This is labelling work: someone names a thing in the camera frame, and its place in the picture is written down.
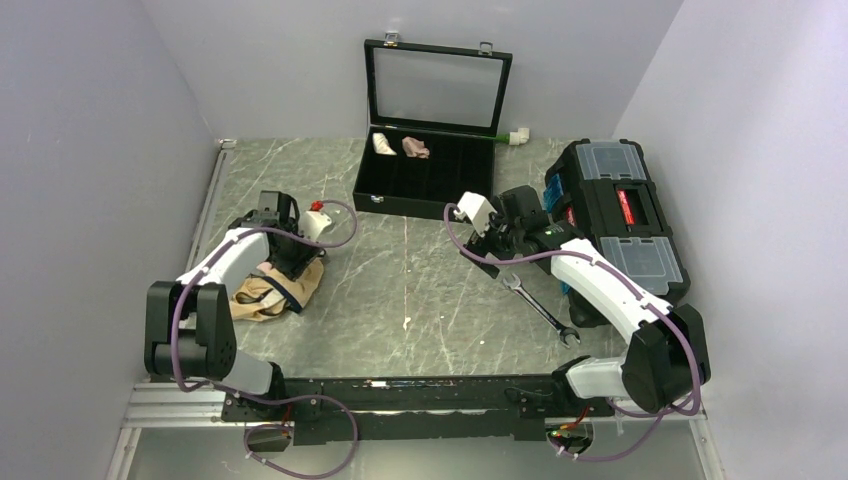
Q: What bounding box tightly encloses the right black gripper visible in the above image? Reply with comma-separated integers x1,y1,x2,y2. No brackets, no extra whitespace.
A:
460,196,524,278

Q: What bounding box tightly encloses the pink underwear navy trim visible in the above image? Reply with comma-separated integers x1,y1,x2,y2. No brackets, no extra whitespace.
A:
257,262,275,276

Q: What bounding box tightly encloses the beige underwear navy trim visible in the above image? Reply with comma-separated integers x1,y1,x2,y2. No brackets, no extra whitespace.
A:
229,258,324,322

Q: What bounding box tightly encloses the black compartment storage box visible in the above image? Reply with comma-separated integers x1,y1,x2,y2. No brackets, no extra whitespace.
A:
352,39,513,220

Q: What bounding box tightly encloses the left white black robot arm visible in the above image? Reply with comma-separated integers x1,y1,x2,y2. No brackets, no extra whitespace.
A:
144,191,323,420

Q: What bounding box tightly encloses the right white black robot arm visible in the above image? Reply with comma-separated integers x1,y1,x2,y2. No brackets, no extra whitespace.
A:
443,186,711,415

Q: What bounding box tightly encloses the rolled pink underwear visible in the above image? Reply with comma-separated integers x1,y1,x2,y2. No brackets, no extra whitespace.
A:
401,136,430,159

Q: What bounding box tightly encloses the rolled white underwear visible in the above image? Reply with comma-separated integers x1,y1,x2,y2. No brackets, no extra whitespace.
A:
371,132,397,156

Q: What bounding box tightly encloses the green white pipe fitting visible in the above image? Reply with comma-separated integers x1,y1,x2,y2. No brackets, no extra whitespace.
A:
494,127,530,146

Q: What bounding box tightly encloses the black plastic toolbox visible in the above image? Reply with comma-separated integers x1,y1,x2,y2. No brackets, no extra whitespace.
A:
543,139,691,305

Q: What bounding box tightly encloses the steel combination wrench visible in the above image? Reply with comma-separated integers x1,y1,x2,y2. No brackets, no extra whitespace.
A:
501,274,582,348

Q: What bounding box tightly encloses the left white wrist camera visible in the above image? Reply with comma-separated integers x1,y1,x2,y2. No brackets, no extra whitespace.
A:
299,201,334,242

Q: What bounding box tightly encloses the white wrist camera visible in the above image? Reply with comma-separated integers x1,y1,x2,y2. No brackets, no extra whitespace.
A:
454,191,497,236
299,201,334,242

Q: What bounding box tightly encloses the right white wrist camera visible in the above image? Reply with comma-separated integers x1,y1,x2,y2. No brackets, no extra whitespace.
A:
454,191,497,236

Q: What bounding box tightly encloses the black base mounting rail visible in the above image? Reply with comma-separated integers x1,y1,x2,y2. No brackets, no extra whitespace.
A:
221,374,613,446

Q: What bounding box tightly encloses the aluminium frame rail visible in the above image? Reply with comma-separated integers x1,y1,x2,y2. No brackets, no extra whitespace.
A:
106,139,237,479

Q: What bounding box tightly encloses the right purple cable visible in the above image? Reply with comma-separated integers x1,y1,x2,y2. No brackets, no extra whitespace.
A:
442,202,705,464

